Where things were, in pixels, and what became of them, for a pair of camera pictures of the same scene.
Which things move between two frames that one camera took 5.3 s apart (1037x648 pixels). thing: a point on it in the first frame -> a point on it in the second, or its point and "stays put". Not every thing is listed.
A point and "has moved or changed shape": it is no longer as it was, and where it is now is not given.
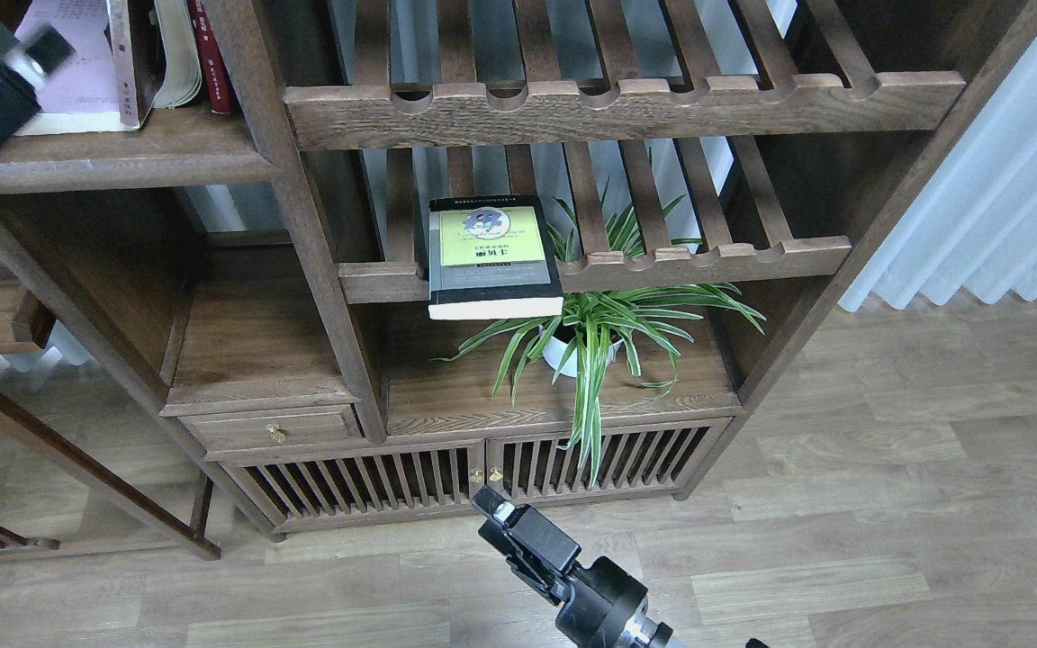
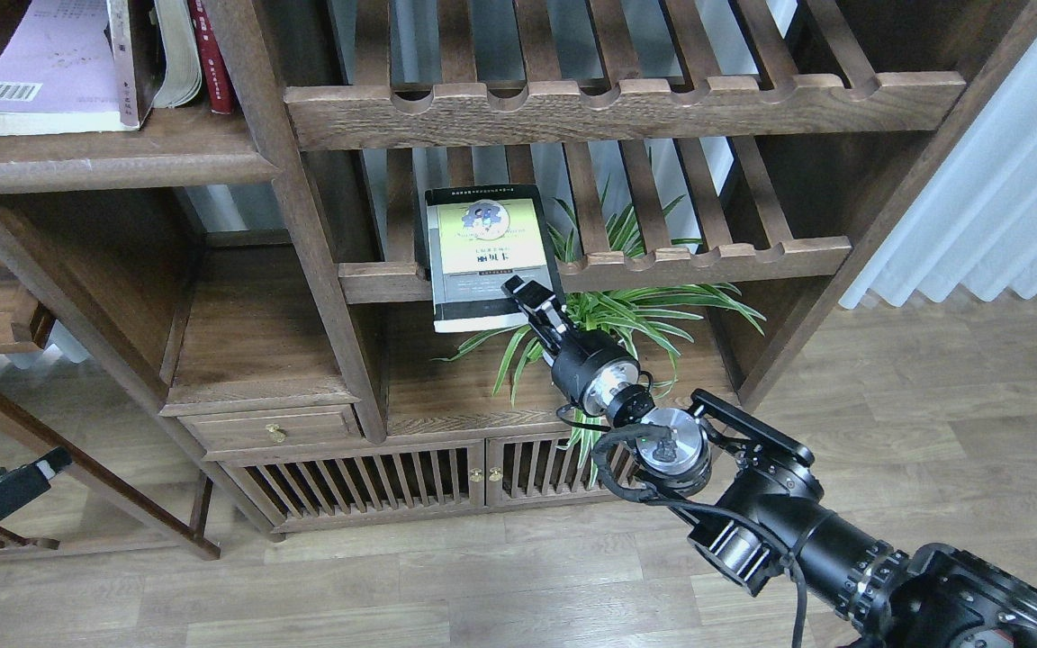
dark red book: x=149 y=54 stays put
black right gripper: x=604 y=603 -> x=599 y=373
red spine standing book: x=213 y=65 stays put
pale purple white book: x=93 y=91 stays put
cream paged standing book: x=184 y=73 stays put
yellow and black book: x=491 y=257 has moved or changed shape
